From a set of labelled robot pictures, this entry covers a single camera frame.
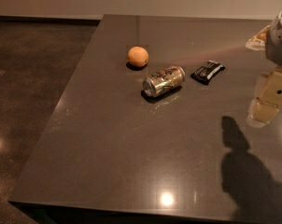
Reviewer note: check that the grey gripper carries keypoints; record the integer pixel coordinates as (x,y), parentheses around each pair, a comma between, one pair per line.
(279,42)

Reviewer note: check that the black snack packet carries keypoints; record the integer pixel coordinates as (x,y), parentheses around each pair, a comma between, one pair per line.
(205,73)

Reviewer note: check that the orange fruit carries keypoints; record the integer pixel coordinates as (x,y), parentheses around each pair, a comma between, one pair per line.
(137,56)

